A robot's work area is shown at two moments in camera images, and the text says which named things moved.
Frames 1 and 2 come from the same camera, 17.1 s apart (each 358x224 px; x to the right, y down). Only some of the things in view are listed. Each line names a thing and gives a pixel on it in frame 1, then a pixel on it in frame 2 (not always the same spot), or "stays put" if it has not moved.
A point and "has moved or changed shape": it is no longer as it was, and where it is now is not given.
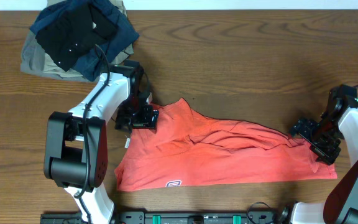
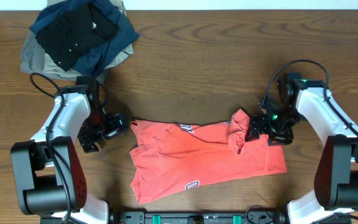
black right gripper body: x=323 y=139 to x=278 y=126
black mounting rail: x=175 y=217 stays put
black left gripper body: x=141 y=117 to x=99 y=126
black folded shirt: x=73 y=36 stays put
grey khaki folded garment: x=35 y=60 stays put
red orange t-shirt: x=186 y=149 has moved or changed shape
